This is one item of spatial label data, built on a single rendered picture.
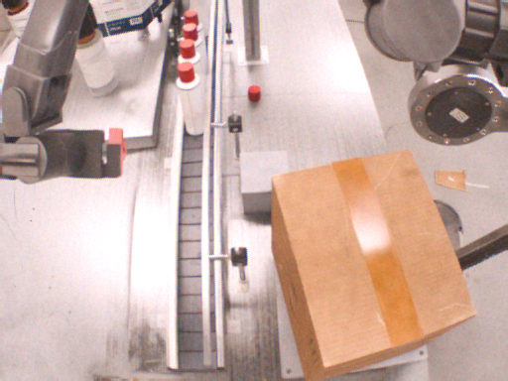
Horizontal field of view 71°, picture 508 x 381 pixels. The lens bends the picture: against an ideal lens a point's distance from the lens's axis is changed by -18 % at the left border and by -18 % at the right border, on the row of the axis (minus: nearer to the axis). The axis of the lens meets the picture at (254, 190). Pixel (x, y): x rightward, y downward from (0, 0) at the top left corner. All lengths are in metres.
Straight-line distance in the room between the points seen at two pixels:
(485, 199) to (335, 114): 1.27
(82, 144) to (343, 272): 0.39
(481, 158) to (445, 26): 2.00
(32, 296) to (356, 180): 0.75
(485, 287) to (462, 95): 1.35
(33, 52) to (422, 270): 0.57
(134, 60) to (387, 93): 1.55
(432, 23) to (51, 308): 0.90
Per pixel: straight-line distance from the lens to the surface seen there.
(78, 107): 1.20
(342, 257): 0.60
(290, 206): 0.62
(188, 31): 0.98
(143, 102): 1.12
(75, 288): 0.97
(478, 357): 1.90
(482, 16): 0.42
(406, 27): 0.37
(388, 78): 2.52
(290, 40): 1.34
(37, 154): 0.49
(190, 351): 0.81
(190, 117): 0.96
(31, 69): 0.47
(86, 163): 0.57
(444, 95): 0.75
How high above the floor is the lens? 1.66
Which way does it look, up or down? 59 degrees down
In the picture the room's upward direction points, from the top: 3 degrees counter-clockwise
